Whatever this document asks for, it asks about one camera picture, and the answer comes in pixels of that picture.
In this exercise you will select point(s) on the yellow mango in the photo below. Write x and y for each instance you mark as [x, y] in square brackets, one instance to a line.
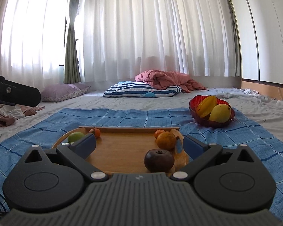
[221, 113]

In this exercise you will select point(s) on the grey bed sheet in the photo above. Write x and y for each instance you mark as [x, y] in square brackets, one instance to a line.
[259, 108]

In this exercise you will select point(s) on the pink crumpled quilt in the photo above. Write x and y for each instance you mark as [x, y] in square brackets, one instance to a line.
[163, 79]

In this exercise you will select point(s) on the purple pillow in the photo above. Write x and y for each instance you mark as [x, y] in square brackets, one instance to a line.
[61, 92]

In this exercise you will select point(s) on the dark purple round fruit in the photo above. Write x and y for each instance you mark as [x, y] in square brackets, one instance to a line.
[158, 160]

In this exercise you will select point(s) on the right green drape curtain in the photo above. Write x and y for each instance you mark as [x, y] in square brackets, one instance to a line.
[236, 38]

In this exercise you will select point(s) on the brown clothes pile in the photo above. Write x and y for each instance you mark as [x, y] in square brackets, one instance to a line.
[9, 114]

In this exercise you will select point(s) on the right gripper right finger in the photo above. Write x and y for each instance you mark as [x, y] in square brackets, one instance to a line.
[202, 155]

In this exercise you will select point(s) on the medium mandarin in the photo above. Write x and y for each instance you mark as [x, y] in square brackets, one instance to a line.
[158, 132]

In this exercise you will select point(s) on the front green apple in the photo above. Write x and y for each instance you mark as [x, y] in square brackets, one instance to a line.
[75, 136]

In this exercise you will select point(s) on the red glass fruit bowl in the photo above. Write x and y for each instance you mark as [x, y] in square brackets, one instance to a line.
[204, 121]

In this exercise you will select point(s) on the green drape curtain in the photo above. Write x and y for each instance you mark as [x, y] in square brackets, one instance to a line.
[71, 69]
[236, 38]

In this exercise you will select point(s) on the white crumpled cloth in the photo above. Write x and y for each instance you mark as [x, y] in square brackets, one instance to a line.
[274, 99]

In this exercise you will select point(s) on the white sheer curtain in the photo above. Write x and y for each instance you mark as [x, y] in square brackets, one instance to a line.
[116, 39]

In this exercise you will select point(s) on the wooden serving tray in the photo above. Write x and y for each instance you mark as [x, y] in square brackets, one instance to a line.
[122, 150]

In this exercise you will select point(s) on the small mandarin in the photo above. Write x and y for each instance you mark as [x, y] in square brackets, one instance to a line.
[96, 132]

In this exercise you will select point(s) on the blue white striped pillow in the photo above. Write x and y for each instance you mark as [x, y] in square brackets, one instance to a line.
[139, 89]

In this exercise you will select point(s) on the blue checked blanket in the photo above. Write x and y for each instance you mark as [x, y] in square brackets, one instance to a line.
[241, 131]

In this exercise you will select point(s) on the yellow-orange citrus on tray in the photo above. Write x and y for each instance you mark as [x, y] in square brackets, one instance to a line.
[166, 141]

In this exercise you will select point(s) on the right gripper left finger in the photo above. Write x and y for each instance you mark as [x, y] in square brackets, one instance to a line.
[76, 154]

